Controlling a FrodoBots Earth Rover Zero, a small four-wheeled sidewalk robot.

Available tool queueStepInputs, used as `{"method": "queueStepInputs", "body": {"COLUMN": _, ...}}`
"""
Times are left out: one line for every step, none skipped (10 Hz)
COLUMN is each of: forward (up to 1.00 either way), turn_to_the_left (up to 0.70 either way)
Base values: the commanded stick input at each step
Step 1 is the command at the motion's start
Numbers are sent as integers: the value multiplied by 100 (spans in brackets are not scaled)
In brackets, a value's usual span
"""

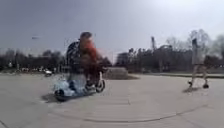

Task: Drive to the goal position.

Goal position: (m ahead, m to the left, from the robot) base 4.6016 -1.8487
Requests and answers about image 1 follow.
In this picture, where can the low stone plinth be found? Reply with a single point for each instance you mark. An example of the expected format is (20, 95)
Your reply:
(116, 72)

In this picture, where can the kick scooter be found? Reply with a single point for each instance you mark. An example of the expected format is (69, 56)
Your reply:
(100, 86)

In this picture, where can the tall dark tower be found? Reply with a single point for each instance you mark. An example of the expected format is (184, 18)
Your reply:
(153, 43)

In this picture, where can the dark building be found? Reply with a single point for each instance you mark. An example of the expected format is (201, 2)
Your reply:
(166, 58)

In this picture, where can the low stone kerb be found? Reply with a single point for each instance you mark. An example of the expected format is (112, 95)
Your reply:
(166, 75)

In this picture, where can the row of parked vehicles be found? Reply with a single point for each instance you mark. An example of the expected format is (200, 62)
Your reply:
(30, 69)

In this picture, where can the row of trees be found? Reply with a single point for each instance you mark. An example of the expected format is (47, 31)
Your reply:
(26, 60)

